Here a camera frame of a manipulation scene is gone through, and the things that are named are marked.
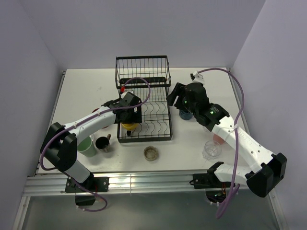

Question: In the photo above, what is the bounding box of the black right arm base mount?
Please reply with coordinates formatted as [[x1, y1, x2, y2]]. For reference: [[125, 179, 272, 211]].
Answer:
[[189, 173, 231, 203]]

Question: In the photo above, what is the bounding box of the black wire dish rack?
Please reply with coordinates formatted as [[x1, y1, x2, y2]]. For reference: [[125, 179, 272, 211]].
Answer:
[[115, 55, 172, 143]]

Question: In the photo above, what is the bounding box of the dark blue mug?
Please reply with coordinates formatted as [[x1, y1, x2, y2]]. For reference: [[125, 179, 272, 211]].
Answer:
[[179, 110, 193, 120]]

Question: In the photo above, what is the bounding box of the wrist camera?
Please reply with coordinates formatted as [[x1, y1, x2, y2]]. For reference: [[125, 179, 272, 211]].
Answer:
[[120, 87, 142, 107], [190, 71, 205, 85]]

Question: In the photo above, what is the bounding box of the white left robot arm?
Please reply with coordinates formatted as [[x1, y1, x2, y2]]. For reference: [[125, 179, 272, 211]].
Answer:
[[40, 99, 144, 191]]

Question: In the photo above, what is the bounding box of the clear glass front right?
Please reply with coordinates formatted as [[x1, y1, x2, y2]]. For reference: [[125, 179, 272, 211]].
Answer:
[[202, 140, 222, 159]]

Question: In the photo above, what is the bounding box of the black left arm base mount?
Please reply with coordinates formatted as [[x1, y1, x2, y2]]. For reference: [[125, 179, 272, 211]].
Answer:
[[64, 177, 109, 209]]

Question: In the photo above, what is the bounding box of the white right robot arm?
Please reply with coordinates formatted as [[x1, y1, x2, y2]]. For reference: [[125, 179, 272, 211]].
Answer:
[[166, 82, 287, 197]]

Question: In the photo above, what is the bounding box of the green plastic cup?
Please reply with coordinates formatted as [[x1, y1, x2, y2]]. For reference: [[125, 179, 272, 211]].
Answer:
[[77, 137, 96, 158]]

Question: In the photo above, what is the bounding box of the black metal mug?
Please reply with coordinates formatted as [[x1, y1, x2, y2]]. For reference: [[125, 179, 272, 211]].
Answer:
[[95, 134, 111, 152]]

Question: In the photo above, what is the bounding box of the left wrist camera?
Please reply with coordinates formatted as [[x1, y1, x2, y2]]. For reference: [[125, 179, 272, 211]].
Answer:
[[120, 87, 142, 107]]

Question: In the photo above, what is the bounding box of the small brown glass jar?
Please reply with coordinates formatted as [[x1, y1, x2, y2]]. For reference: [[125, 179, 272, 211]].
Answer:
[[143, 146, 159, 161]]

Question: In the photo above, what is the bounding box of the aluminium frame rail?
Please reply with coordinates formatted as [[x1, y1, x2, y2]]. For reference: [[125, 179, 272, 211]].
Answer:
[[23, 167, 275, 197]]

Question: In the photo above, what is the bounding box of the yellow ceramic mug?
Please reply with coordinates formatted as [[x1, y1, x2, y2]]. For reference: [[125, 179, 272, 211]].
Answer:
[[121, 123, 139, 137]]

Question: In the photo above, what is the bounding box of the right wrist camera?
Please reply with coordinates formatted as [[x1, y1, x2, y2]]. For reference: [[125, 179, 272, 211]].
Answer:
[[190, 71, 205, 85]]

